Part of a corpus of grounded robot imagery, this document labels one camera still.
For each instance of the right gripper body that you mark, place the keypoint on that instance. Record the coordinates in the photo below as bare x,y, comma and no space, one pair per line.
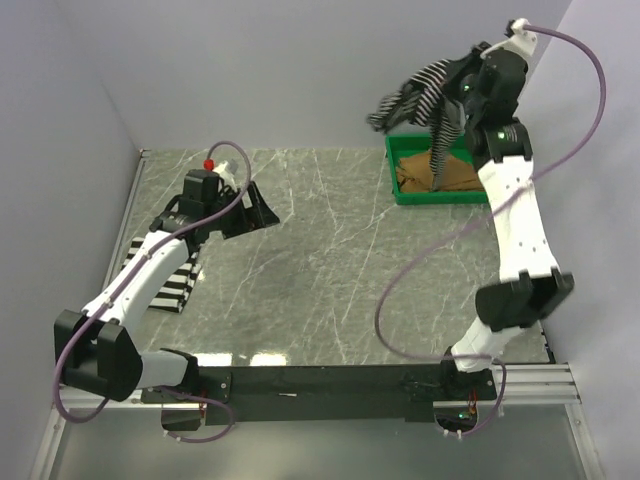
461,81

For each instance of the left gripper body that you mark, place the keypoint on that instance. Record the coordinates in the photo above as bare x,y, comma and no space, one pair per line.
230,222

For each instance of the thin striped tank top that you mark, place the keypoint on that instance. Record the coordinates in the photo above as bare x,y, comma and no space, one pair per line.
420,101

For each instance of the wide black white striped tank top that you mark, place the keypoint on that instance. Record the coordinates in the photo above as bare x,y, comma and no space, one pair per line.
175,285

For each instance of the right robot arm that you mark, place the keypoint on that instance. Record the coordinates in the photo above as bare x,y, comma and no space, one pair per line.
531,284

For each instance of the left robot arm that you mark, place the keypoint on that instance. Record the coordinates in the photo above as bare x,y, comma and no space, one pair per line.
93,347

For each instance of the green plastic bin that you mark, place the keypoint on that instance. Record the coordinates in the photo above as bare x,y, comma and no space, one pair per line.
408,157

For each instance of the black base beam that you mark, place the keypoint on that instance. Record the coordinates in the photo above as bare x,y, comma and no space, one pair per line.
319,393

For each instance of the aluminium left side rail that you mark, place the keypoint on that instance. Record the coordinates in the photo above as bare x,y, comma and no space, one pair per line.
114,263

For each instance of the aluminium rail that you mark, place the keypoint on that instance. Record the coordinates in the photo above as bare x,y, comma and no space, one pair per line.
526,384
114,263

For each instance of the aluminium front rail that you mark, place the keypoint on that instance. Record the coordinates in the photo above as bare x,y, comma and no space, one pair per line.
526,384

